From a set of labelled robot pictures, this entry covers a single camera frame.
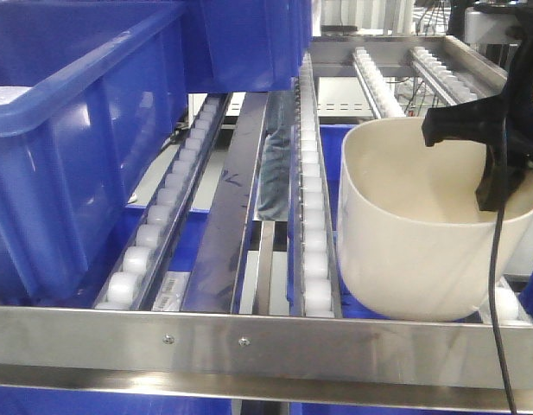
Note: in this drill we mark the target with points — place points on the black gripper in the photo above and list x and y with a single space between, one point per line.
481 120

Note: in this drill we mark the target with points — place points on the white plastic bin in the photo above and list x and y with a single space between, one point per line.
412 243

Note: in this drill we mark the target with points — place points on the robot arm grey link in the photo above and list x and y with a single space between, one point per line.
482 27

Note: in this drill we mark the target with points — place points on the far right roller track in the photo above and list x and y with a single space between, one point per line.
442 81

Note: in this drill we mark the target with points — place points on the far white roller track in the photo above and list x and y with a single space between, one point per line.
379 96

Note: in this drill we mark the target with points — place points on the white roller track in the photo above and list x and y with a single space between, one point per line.
379 96
315 260
508 309
143 261

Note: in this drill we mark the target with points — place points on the right white roller track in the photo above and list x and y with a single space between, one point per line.
508 309

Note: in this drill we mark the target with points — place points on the person in jeans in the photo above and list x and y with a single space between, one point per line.
273 189

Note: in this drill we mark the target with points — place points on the middle white roller track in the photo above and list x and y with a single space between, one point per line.
315 260

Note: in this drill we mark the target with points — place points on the blue crate upper middle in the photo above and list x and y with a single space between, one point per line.
244 46

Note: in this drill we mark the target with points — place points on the left white roller track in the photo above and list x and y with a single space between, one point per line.
143 261

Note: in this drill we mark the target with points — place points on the large blue crate left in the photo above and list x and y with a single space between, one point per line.
102 87

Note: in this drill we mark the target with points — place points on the steel centre divider rail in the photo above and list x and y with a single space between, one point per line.
216 278

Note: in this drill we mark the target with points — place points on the steel flow rack frame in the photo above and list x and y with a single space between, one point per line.
422 365

